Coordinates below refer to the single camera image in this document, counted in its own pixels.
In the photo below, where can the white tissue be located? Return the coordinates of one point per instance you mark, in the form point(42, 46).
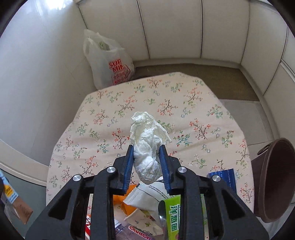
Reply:
point(147, 135)

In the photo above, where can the green snack packet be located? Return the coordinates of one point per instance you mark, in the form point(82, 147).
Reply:
point(169, 215)

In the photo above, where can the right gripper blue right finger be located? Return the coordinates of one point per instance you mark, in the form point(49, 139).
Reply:
point(165, 166)

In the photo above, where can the light blue milk carton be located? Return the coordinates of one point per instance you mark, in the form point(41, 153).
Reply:
point(14, 202)

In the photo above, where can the instant noodle bowl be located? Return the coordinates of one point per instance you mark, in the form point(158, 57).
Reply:
point(88, 227)

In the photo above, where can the blue toothpaste box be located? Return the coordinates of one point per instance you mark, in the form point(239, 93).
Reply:
point(228, 176)

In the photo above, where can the floral tablecloth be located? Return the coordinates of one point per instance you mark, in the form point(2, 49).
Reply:
point(175, 110)

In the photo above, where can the floral paper cup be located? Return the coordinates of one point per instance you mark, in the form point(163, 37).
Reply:
point(143, 221)

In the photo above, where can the white plastic shopping bag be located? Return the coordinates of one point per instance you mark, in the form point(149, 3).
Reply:
point(110, 63)

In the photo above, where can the white torn sachet wrapper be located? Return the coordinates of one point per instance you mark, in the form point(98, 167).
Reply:
point(147, 196)

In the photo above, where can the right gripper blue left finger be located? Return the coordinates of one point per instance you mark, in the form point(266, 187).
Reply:
point(127, 167)

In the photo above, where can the brown trash bin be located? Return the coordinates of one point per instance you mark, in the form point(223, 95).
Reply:
point(273, 173)

